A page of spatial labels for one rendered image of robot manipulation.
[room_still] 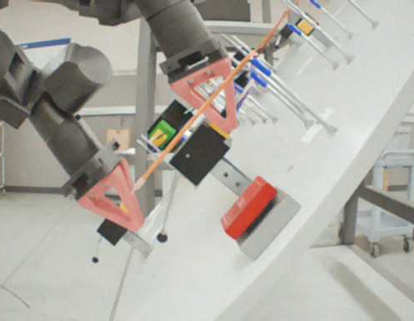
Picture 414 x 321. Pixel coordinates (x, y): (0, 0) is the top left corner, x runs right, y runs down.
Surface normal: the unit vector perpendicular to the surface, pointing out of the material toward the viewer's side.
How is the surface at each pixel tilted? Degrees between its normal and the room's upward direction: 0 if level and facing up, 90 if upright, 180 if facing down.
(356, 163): 90
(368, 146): 90
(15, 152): 90
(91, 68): 58
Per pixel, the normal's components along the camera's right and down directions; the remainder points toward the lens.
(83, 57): 0.70, -0.49
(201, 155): -0.09, 0.24
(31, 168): 0.07, 0.08
